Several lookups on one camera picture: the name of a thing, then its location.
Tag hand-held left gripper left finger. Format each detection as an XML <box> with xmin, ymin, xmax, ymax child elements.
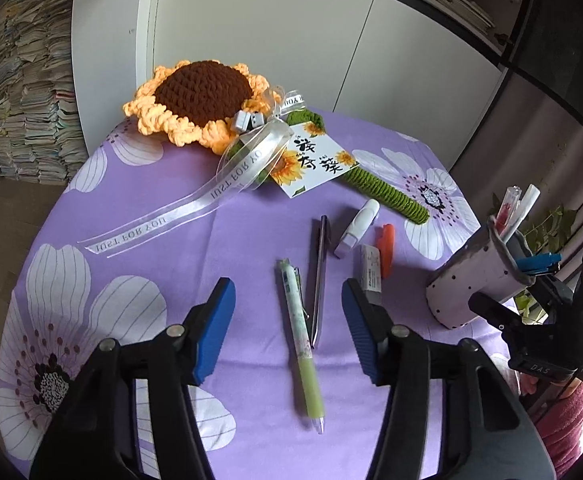
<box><xmin>29</xmin><ymin>276</ymin><xmax>237</xmax><ymax>480</ymax></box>

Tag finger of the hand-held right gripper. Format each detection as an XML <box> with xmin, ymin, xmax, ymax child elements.
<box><xmin>468</xmin><ymin>290</ymin><xmax>522</xmax><ymax>333</ymax></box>
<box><xmin>531</xmin><ymin>271</ymin><xmax>579</xmax><ymax>311</ymax></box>

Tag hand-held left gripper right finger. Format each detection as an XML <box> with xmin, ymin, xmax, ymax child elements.
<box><xmin>340</xmin><ymin>277</ymin><xmax>557</xmax><ymax>480</ymax></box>

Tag blue pen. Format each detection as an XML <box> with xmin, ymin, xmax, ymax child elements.
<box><xmin>515</xmin><ymin>252</ymin><xmax>563</xmax><ymax>276</ymax></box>

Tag grey lilac pencil pouch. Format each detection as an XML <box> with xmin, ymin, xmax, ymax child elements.
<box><xmin>425</xmin><ymin>216</ymin><xmax>542</xmax><ymax>330</ymax></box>

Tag white and green gel pen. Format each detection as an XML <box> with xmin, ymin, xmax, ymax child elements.
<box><xmin>276</xmin><ymin>258</ymin><xmax>327</xmax><ymax>435</ymax></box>

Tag person's right forearm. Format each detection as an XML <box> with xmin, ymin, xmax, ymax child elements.
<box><xmin>519</xmin><ymin>380</ymin><xmax>583</xmax><ymax>478</ymax></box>

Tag green potted plant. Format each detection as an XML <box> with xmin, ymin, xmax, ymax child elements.
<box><xmin>491</xmin><ymin>192</ymin><xmax>579</xmax><ymax>323</ymax></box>

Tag white grey eraser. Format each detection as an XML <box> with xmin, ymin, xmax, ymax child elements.
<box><xmin>352</xmin><ymin>244</ymin><xmax>385</xmax><ymax>306</ymax></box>

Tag dark grey metal pen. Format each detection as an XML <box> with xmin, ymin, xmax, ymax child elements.
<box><xmin>307</xmin><ymin>215</ymin><xmax>329</xmax><ymax>350</ymax></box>

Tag orange highlighter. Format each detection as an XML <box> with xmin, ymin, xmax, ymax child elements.
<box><xmin>375</xmin><ymin>223</ymin><xmax>396</xmax><ymax>278</ymax></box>

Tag clear pen with red ink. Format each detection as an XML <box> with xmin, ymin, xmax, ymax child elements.
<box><xmin>504</xmin><ymin>185</ymin><xmax>523</xmax><ymax>233</ymax></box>

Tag white lilac correction tape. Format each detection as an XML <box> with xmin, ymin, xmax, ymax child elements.
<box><xmin>333</xmin><ymin>198</ymin><xmax>380</xmax><ymax>260</ymax></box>

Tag purple floral tablecloth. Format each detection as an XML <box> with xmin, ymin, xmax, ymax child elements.
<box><xmin>0</xmin><ymin>110</ymin><xmax>527</xmax><ymax>480</ymax></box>

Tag white printed ribbon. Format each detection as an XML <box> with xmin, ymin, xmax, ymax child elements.
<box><xmin>80</xmin><ymin>87</ymin><xmax>306</xmax><ymax>260</ymax></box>

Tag sunflower gift card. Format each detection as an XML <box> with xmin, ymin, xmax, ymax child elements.
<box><xmin>270</xmin><ymin>132</ymin><xmax>361</xmax><ymax>200</ymax></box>

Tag crochet sunflower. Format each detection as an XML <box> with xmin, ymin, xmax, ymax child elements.
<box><xmin>122</xmin><ymin>60</ymin><xmax>431</xmax><ymax>225</ymax></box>

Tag white cabinet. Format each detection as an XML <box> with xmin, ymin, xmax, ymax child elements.
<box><xmin>72</xmin><ymin>0</ymin><xmax>508</xmax><ymax>173</ymax></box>

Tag stack of magazines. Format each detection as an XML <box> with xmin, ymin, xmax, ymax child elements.
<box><xmin>0</xmin><ymin>0</ymin><xmax>90</xmax><ymax>185</ymax></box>

